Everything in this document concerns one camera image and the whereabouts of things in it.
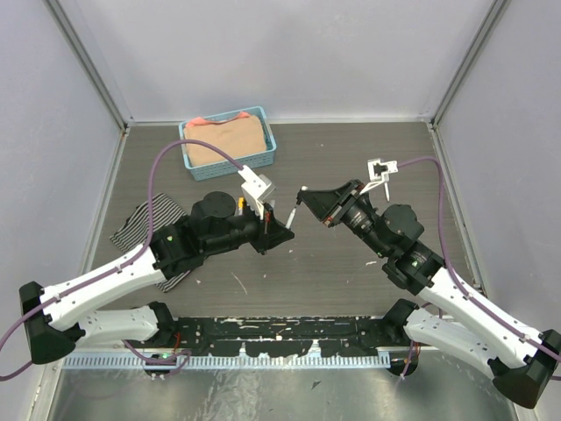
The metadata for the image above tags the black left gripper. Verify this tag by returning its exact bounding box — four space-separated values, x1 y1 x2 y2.
205 198 295 254

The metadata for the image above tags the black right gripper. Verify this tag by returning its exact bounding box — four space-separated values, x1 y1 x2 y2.
298 178 391 256

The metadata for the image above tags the white pen black tip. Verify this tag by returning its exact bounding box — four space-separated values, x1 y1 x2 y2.
286 207 296 229

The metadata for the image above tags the black pen cap white end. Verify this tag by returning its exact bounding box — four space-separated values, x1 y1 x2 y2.
296 185 308 206

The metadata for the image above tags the white pen yellow end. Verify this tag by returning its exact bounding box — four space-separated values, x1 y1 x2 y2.
238 196 245 216

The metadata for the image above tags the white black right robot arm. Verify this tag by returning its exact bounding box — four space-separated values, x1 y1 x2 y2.
297 180 560 409

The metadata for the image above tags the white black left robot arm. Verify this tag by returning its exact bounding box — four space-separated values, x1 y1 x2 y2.
18 191 295 365

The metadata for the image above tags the blue plastic basket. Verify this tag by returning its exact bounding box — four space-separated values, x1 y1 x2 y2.
178 106 277 181

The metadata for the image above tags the peach folded cloth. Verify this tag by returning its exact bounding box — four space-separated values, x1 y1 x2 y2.
179 111 267 160

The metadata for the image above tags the black white striped cloth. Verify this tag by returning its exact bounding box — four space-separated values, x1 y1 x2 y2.
109 192 192 294

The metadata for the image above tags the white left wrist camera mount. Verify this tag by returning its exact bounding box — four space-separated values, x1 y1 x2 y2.
238 165 275 220

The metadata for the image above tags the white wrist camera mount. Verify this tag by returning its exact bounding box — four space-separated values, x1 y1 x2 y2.
360 158 398 195
238 165 275 220

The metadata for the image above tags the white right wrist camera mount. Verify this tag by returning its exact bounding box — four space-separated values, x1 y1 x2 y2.
360 158 398 195

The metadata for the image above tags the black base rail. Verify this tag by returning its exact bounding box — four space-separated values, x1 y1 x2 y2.
124 316 411 357

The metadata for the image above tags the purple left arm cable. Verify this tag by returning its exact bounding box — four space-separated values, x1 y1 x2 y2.
0 139 246 381

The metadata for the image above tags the slotted cable duct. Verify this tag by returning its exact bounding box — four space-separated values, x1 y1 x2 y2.
62 352 391 370

